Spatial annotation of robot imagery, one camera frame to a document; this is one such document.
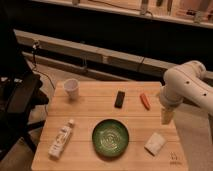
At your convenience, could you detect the black office chair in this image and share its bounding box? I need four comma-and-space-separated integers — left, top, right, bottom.
0, 19, 49, 161

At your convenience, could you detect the black rectangular block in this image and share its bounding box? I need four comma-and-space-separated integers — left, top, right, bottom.
114, 91, 125, 108

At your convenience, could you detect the white plastic bottle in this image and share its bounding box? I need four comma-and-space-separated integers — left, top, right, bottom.
48, 119, 74, 159

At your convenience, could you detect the green ceramic bowl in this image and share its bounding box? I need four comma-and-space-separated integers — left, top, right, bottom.
92, 119, 129, 158

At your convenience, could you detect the white paper cup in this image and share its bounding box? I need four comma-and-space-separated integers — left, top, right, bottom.
63, 79, 79, 100

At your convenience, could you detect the black cable on floor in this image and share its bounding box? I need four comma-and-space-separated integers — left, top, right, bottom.
31, 41, 57, 90

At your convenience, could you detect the orange carrot toy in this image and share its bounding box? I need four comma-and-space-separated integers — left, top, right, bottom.
140, 93, 150, 110

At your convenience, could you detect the wooden table board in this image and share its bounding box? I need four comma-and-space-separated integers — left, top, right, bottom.
32, 81, 188, 171

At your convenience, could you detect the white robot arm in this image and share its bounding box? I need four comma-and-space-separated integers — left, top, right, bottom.
159, 60, 213, 124

